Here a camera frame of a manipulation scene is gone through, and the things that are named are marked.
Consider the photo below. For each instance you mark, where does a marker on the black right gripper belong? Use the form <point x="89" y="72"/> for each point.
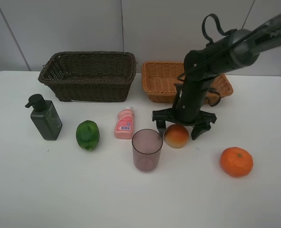
<point x="186" y="108"/>

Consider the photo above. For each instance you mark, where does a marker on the red yellow peach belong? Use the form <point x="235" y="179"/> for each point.
<point x="176" y="136"/>

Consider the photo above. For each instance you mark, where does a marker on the purple translucent plastic cup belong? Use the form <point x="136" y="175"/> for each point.
<point x="146" y="149"/>

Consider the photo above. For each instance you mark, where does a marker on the orange tangerine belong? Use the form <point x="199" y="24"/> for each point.
<point x="236" y="162"/>

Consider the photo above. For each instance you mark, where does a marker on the dark green pump bottle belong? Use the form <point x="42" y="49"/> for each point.
<point x="45" y="117"/>

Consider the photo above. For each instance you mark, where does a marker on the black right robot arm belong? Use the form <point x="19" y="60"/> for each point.
<point x="239" y="48"/>

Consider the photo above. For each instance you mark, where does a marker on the light brown wicker basket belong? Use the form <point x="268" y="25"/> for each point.
<point x="159" y="79"/>

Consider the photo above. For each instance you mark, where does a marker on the pink lotion bottle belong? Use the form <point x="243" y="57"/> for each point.
<point x="124" y="126"/>

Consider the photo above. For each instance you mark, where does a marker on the green lime fruit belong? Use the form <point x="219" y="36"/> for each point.
<point x="87" y="135"/>

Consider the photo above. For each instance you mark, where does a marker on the dark brown wicker basket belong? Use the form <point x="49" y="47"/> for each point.
<point x="90" y="76"/>

